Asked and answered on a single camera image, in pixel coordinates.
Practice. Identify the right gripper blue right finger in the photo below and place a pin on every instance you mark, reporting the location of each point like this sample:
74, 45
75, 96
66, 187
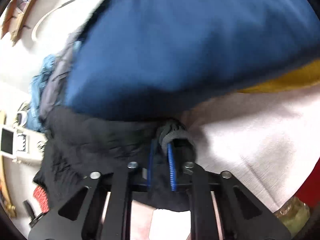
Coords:
221, 206

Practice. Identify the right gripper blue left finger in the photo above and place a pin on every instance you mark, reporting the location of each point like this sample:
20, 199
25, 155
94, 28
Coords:
99, 207

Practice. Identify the black quilted jacket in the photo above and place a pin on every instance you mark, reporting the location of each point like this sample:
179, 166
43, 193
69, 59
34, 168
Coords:
79, 144

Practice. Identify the red patterned pillow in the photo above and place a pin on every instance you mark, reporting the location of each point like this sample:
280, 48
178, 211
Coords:
41, 197

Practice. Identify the pink polka dot bedspread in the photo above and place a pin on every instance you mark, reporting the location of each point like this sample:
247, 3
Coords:
269, 141

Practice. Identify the white medical machine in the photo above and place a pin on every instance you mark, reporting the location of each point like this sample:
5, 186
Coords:
22, 145

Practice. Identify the light blue blanket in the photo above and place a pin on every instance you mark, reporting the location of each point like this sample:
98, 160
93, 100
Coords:
38, 84

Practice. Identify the grey blanket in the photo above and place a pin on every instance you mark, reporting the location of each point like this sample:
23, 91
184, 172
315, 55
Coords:
53, 93

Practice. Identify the yellow garment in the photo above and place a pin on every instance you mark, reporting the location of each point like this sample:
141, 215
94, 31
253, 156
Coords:
307, 76

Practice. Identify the navy blue folded garment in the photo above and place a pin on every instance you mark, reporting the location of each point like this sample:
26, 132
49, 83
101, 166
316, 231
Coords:
142, 59

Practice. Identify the wooden shelf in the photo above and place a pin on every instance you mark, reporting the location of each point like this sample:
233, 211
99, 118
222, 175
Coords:
15, 16

